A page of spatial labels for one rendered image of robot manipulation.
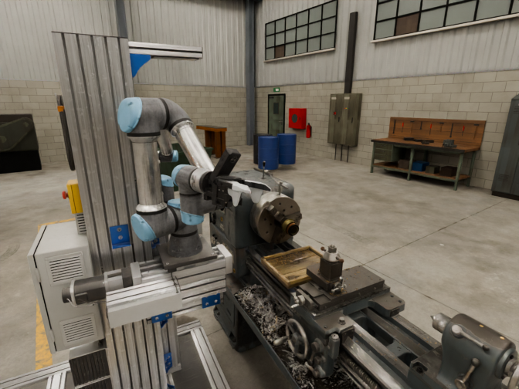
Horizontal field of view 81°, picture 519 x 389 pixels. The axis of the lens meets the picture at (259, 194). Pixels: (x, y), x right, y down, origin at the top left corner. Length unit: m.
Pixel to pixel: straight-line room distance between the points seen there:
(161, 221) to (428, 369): 1.07
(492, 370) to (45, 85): 11.40
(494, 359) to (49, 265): 1.53
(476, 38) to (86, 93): 7.86
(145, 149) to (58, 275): 0.65
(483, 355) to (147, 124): 1.25
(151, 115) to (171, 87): 11.04
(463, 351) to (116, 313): 1.14
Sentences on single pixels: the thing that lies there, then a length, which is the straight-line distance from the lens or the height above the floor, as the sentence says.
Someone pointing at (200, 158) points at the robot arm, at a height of 1.60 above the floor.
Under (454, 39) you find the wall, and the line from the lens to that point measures 8.64.
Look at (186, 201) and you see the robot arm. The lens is 0.99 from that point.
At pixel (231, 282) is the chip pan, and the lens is 2.30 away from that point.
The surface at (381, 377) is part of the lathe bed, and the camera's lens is 1.35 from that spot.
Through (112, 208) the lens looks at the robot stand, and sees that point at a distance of 1.44.
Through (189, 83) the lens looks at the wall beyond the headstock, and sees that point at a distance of 12.52.
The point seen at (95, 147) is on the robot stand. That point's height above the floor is 1.62.
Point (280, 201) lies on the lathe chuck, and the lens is 1.88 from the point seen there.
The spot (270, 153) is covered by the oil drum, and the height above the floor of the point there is 0.45.
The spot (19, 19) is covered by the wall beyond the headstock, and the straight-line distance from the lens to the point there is 11.73.
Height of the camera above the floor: 1.79
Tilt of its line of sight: 17 degrees down
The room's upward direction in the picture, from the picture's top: straight up
